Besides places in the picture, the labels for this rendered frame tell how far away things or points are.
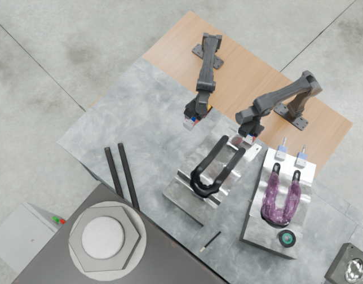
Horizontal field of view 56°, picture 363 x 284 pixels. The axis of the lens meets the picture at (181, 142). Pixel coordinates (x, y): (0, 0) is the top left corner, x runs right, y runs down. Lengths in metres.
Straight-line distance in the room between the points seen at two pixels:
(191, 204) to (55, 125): 1.54
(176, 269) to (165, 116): 1.44
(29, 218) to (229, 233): 0.99
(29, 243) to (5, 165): 1.81
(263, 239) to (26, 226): 1.03
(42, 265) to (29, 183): 2.26
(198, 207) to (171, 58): 0.91
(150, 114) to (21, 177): 1.30
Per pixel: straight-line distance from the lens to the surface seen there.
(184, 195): 1.71
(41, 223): 1.14
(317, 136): 2.03
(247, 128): 1.59
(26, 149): 2.90
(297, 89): 1.58
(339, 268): 1.84
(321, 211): 1.92
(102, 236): 0.49
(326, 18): 3.63
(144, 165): 1.81
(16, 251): 1.16
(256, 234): 1.68
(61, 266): 0.55
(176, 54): 2.10
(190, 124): 1.71
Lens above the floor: 2.53
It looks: 70 degrees down
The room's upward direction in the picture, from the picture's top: 6 degrees clockwise
